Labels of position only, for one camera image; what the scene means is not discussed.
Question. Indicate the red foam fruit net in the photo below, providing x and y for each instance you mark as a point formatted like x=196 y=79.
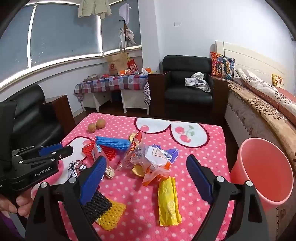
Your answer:
x=89 y=147

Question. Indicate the crumpled white clothes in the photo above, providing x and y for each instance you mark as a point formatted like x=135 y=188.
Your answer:
x=196 y=81

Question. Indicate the bed with floral quilt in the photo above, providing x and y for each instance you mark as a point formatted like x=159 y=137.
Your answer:
x=261 y=109

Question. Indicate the cream knitted cardigan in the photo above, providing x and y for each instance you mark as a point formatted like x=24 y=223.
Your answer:
x=92 y=8

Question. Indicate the yellow foam fruit net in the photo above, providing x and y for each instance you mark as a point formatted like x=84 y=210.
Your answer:
x=113 y=214

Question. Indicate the orange box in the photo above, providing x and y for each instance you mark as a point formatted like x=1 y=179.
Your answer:
x=146 y=70
x=122 y=72

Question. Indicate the orange plastic bag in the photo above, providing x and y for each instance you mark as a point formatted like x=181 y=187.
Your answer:
x=150 y=177

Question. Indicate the gold foil cup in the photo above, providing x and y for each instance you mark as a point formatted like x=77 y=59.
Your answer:
x=133 y=137
x=137 y=171

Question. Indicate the wooden coat rack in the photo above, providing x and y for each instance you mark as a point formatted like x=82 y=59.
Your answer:
x=125 y=25

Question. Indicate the clear printed snack bag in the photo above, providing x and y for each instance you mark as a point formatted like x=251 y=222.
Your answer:
x=131 y=153

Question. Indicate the black foam fruit net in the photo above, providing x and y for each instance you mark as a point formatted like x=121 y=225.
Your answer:
x=99 y=206

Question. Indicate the flat books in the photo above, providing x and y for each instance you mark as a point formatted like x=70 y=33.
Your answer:
x=91 y=77

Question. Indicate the white snack packet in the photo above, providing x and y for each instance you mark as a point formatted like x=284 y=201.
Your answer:
x=153 y=155

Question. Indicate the red gift bag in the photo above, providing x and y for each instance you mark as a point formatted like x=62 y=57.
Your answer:
x=133 y=66

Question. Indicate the pink polka dot blanket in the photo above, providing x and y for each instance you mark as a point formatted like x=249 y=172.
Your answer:
x=143 y=204

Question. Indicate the white hanging garment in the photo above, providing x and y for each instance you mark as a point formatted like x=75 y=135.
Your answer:
x=129 y=38

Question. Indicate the checkered cloth side table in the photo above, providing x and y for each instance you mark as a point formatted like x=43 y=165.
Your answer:
x=115 y=82

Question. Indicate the blue foam fruit net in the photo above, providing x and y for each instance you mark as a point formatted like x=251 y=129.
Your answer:
x=113 y=143

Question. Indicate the brown paper bag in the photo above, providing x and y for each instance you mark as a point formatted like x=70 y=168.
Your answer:
x=116 y=63

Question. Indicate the floral quilt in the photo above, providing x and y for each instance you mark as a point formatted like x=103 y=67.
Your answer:
x=261 y=89

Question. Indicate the small blue white wrapper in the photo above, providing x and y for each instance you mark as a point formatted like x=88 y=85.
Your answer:
x=97 y=150

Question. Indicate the white bed headboard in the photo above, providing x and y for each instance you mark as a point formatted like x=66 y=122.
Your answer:
x=249 y=58

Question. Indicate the person's left hand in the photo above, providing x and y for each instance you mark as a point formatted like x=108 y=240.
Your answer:
x=24 y=204

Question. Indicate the white side cabinet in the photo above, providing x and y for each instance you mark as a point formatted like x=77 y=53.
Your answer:
x=97 y=98
x=135 y=99

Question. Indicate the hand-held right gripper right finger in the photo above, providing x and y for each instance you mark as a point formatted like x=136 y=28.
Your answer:
x=200 y=178

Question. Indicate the curved bay window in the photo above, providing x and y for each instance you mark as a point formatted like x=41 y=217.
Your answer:
x=57 y=30

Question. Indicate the yellow plastic bag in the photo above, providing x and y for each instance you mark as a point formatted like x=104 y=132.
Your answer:
x=167 y=204

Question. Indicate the pink plastic bucket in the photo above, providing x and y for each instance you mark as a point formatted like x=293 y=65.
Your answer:
x=261 y=166

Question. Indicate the yellow printed pillow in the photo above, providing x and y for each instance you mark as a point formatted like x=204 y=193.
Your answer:
x=277 y=81

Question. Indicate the black white striped wrapper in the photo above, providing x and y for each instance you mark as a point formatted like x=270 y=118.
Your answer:
x=75 y=169

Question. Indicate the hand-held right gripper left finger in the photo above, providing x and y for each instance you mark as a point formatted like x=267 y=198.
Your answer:
x=92 y=183

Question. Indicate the colourful printed pillow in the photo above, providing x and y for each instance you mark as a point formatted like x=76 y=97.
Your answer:
x=222 y=64

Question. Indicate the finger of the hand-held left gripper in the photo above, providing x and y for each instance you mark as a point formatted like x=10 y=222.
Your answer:
x=64 y=151
x=49 y=149

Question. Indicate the pale hanging cloth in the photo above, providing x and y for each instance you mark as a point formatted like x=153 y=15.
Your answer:
x=124 y=12

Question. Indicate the person's left forearm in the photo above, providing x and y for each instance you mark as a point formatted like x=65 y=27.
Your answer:
x=7 y=227

